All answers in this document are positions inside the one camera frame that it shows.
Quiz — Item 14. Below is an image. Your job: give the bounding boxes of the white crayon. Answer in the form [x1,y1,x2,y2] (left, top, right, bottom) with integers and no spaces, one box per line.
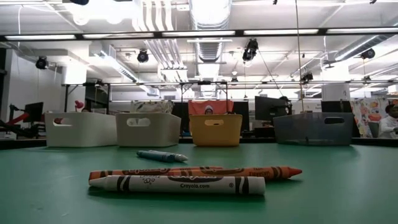
[148,149,189,162]
[88,174,266,196]

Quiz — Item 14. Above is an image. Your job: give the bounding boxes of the orange cloth panel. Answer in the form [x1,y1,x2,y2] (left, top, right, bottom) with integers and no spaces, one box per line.
[187,99,234,115]

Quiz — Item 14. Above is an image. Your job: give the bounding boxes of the orange plastic bin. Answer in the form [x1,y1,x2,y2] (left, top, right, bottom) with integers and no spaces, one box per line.
[189,114,243,147]

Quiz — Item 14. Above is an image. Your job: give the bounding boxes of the white patterned cloth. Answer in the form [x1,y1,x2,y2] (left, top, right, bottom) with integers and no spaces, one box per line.
[129,100,175,114]

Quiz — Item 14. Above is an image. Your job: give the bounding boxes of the light grey plastic bin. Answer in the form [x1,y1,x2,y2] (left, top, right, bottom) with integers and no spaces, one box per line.
[115,112,182,147]

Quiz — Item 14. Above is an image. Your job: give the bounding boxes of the blue crayon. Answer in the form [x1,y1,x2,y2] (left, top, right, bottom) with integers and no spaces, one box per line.
[136,150,175,163]

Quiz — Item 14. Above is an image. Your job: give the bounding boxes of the white ceiling pipes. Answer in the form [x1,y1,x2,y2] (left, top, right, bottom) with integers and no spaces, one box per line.
[133,0,190,83]

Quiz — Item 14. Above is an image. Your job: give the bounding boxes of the black computer monitor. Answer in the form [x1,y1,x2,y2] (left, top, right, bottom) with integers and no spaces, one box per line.
[254,95,289,121]
[24,101,44,123]
[320,100,354,113]

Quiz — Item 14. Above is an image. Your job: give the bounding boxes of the orange crayon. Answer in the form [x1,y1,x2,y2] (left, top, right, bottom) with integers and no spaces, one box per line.
[174,166,303,181]
[88,166,224,181]

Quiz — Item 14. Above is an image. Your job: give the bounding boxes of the thin hanging pole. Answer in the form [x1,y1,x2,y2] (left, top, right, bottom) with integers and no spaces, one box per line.
[294,0,305,113]

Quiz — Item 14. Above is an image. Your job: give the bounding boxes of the dark grey plastic bin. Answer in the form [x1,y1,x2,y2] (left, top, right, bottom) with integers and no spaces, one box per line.
[273,111,354,146]

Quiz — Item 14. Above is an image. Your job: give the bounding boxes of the white plastic bin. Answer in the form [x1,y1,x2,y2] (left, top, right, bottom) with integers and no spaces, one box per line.
[45,111,118,148]

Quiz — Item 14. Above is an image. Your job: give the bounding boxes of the floral patterned cloth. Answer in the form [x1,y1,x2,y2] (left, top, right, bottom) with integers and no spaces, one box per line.
[350,98,398,139]

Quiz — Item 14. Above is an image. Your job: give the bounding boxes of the long ceiling light bar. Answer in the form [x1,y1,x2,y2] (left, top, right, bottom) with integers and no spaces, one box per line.
[0,27,398,43]

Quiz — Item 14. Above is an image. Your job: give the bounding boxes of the red machine part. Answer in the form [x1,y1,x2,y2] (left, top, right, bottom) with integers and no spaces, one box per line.
[4,112,30,127]

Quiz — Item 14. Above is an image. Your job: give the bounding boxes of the white ventilation duct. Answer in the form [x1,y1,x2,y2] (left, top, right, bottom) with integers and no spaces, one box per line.
[90,46,161,97]

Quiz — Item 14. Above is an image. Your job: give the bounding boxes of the black metal rack frame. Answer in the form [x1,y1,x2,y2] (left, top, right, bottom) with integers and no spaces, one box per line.
[61,80,231,139]

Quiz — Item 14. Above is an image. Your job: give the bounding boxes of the silver air duct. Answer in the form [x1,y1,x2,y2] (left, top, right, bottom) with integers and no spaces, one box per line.
[334,34,398,62]

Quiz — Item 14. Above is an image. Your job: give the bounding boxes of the black aluminium table frame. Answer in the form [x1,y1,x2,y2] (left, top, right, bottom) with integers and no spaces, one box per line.
[0,136,398,149]

